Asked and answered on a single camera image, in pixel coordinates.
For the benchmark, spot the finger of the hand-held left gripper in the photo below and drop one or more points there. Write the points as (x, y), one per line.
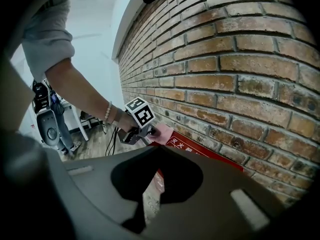
(153, 132)

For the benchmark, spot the pink cloth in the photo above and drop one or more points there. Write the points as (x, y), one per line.
(163, 134)

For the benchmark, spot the person's left forearm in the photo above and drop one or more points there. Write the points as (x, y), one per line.
(77, 89)

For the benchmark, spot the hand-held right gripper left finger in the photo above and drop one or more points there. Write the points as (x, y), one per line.
(130, 179)

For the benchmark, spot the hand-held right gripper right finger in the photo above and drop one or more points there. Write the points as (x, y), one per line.
(182, 179)

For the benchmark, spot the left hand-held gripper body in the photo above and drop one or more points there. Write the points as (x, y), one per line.
(141, 114)

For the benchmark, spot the grey device with round lens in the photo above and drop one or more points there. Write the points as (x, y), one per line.
(47, 124)

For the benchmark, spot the person's left hand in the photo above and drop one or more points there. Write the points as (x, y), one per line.
(126, 121)

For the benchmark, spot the red fire extinguisher box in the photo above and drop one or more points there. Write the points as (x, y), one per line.
(200, 152)

